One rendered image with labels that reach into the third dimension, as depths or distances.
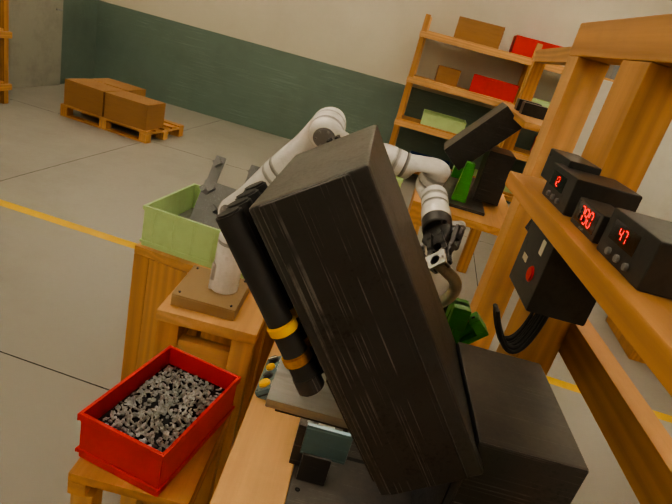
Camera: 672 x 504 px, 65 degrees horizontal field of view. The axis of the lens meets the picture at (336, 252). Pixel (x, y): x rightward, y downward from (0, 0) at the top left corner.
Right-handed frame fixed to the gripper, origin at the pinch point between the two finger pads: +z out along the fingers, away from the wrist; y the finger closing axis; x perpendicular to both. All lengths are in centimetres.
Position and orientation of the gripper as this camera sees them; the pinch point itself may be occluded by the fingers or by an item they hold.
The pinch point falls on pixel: (440, 262)
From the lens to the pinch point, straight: 124.7
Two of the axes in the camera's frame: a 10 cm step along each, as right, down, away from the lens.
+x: 6.6, 5.4, 5.2
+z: -0.7, 7.3, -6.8
